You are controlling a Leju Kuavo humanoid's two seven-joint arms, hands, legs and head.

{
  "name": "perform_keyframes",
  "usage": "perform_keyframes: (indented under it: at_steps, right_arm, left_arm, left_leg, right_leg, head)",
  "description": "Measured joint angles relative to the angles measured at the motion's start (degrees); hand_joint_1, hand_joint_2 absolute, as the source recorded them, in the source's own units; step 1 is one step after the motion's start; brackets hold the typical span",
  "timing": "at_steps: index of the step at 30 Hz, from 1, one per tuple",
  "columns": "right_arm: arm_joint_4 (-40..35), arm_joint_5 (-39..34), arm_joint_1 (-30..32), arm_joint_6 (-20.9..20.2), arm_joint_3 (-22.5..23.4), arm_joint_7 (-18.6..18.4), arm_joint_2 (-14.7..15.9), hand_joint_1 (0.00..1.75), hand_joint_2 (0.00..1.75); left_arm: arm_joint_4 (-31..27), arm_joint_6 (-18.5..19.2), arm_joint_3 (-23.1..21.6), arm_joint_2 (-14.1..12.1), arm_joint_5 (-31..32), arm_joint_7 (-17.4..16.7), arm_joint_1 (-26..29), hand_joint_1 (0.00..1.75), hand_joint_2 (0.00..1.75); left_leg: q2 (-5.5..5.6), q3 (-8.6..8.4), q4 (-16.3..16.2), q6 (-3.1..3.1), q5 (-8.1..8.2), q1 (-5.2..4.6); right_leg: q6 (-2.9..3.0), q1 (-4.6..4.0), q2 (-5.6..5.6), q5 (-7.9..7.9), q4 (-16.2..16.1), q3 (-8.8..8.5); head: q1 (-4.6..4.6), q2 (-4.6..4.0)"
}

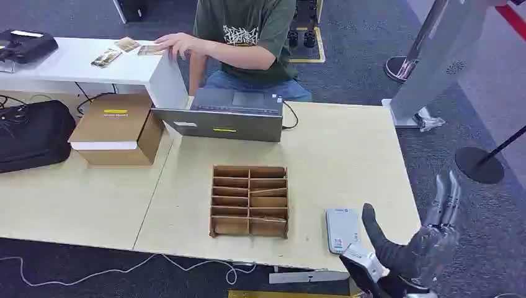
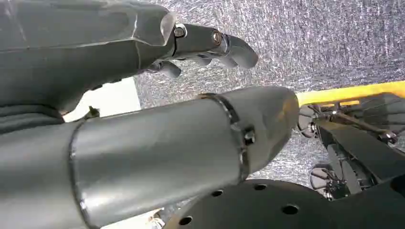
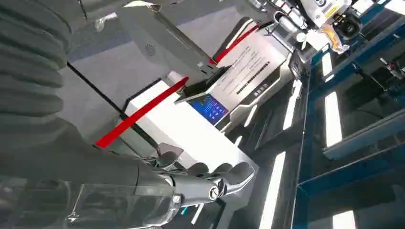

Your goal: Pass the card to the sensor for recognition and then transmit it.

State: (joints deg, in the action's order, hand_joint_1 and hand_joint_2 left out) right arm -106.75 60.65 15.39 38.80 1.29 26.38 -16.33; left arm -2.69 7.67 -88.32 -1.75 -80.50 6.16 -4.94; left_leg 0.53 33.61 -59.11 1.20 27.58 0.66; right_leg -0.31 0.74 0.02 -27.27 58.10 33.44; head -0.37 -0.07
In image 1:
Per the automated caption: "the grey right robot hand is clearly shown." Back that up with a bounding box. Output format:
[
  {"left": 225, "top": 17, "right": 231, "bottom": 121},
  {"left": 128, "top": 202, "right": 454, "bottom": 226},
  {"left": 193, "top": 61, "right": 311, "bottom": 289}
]
[{"left": 361, "top": 170, "right": 462, "bottom": 294}]

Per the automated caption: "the white card reader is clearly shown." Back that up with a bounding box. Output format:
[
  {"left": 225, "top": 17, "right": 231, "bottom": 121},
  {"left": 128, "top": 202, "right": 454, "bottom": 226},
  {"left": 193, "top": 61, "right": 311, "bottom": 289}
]
[{"left": 325, "top": 208, "right": 363, "bottom": 255}]

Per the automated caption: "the black stanchion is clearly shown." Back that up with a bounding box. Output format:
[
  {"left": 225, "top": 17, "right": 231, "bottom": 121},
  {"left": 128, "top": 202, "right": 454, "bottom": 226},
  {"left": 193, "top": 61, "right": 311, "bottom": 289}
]
[{"left": 455, "top": 125, "right": 526, "bottom": 185}]

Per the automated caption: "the plastic wrapped bundle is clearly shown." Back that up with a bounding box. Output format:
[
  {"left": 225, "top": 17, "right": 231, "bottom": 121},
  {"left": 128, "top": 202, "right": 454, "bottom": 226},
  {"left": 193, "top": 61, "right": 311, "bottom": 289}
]
[{"left": 415, "top": 113, "right": 447, "bottom": 132}]

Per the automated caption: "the wooden card box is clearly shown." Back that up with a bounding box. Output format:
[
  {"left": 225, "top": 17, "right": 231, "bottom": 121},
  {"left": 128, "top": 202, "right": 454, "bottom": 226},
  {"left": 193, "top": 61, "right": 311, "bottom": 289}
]
[{"left": 208, "top": 165, "right": 290, "bottom": 240}]

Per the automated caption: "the silver stanchion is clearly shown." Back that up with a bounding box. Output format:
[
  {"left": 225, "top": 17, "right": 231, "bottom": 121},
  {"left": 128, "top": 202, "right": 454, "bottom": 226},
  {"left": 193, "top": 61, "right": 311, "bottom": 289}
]
[{"left": 384, "top": 0, "right": 451, "bottom": 84}]

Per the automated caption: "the grey standing panel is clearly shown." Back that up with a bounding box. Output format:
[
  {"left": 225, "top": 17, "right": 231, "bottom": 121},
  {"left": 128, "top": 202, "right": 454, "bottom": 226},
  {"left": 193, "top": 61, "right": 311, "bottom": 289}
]
[{"left": 381, "top": 0, "right": 490, "bottom": 129}]

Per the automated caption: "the yellow bordered floor mat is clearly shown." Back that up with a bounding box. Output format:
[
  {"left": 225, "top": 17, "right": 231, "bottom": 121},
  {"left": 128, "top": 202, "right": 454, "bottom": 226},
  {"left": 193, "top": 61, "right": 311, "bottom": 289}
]
[{"left": 287, "top": 0, "right": 326, "bottom": 65}]

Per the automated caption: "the grey laptop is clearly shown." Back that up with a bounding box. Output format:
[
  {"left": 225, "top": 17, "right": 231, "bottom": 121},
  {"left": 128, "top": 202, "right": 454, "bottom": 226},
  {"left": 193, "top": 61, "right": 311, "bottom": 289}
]
[{"left": 151, "top": 88, "right": 284, "bottom": 143}]

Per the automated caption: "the person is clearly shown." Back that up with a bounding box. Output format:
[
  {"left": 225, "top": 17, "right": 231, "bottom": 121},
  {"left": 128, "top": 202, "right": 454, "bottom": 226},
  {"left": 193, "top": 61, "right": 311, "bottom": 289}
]
[{"left": 154, "top": 0, "right": 313, "bottom": 103}]

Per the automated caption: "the person's left hand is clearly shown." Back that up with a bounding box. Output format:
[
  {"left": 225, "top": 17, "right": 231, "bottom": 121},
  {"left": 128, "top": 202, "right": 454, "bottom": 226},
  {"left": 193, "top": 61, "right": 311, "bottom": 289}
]
[{"left": 154, "top": 32, "right": 210, "bottom": 63}]

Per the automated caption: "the cardboard box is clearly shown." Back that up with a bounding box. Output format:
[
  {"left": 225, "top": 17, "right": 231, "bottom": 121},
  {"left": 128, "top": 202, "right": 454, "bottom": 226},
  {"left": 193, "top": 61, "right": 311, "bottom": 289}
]
[{"left": 68, "top": 93, "right": 165, "bottom": 166}]

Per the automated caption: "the printed card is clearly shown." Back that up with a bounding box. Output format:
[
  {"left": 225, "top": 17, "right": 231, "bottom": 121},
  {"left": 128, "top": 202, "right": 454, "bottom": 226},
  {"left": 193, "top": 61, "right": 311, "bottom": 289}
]
[
  {"left": 136, "top": 44, "right": 165, "bottom": 56},
  {"left": 114, "top": 37, "right": 142, "bottom": 53},
  {"left": 90, "top": 48, "right": 123, "bottom": 69}
]

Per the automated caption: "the white side table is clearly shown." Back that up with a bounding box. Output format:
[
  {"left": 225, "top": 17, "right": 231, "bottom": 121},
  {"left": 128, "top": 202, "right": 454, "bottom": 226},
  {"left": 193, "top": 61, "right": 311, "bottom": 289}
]
[{"left": 0, "top": 37, "right": 190, "bottom": 110}]

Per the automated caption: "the large black bag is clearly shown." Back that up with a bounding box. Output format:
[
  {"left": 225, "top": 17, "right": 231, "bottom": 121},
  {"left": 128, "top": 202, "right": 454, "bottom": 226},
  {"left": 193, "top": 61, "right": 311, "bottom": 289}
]
[{"left": 0, "top": 99, "right": 77, "bottom": 174}]

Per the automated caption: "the small black bag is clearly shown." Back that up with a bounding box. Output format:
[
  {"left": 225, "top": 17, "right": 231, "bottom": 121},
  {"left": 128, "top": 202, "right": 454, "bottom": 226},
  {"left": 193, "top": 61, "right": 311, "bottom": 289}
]
[{"left": 0, "top": 29, "right": 59, "bottom": 65}]

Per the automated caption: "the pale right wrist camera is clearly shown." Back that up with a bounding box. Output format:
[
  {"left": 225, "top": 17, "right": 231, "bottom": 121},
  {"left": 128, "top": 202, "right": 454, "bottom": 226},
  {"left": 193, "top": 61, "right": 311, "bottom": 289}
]
[{"left": 339, "top": 243, "right": 389, "bottom": 298}]

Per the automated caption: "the metal table bracket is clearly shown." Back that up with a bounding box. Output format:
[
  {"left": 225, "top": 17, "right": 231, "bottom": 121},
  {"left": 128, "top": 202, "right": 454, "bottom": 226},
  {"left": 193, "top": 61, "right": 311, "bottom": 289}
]
[{"left": 269, "top": 269, "right": 350, "bottom": 284}]

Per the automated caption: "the black laptop cable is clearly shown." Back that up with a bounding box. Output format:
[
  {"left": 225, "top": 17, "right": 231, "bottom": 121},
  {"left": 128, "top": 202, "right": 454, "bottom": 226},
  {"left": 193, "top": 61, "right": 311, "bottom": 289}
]
[{"left": 282, "top": 101, "right": 300, "bottom": 131}]

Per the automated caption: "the white floor cable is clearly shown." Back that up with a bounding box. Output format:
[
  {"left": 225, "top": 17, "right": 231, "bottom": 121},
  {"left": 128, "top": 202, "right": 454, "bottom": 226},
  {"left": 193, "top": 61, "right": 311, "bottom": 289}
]
[{"left": 0, "top": 253, "right": 257, "bottom": 287}]

